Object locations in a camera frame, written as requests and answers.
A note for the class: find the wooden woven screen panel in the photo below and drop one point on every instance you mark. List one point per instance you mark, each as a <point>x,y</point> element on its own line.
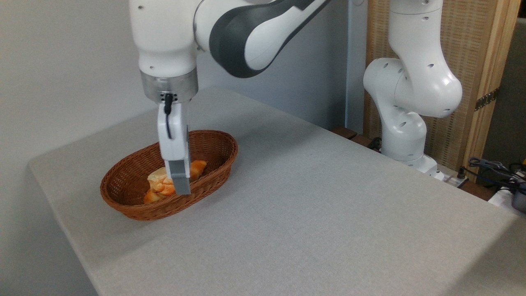
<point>464,41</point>

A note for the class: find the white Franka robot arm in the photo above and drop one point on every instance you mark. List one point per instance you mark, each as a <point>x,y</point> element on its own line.
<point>164,37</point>

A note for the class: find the round bread bun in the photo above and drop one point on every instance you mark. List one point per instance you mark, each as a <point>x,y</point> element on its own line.
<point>158,176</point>

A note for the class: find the brown wicker basket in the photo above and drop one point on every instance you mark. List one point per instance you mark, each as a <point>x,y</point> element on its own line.
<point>123,185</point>

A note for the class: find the metal screen hinge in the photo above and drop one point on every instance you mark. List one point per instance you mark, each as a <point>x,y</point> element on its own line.
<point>487,99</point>

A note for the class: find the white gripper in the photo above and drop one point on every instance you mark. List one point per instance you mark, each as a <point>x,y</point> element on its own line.
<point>178,139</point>

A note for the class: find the braided bread loaf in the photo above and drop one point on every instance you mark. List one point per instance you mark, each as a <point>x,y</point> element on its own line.
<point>198,167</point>

